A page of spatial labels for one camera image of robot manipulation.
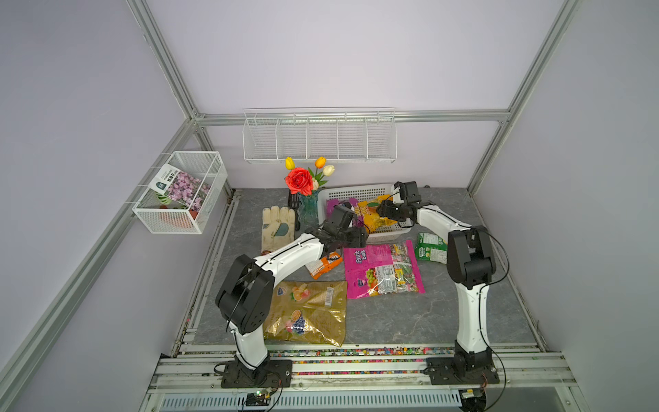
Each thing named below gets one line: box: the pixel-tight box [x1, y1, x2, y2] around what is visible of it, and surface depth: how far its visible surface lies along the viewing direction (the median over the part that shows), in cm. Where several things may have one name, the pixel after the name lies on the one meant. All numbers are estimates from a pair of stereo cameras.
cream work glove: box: [260, 205, 296, 254], surface depth 111 cm
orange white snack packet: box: [304, 251, 344, 280], surface depth 96 cm
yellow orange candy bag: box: [355, 193, 398, 233], surface depth 104 cm
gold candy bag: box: [262, 279, 348, 347], surface depth 83 cm
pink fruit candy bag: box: [343, 240, 426, 300], surface depth 93 cm
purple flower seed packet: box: [148, 163, 212, 213], surface depth 75 cm
